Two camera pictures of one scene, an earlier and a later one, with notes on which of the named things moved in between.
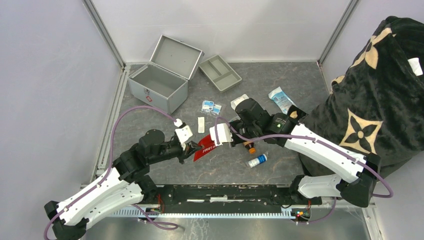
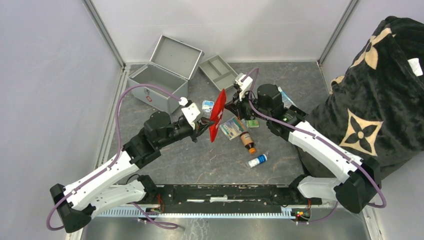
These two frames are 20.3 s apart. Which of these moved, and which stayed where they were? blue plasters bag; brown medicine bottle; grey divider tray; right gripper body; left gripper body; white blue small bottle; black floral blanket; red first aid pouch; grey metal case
Moved: left gripper body; right gripper body; red first aid pouch
Stayed: blue plasters bag; brown medicine bottle; grey metal case; white blue small bottle; grey divider tray; black floral blanket
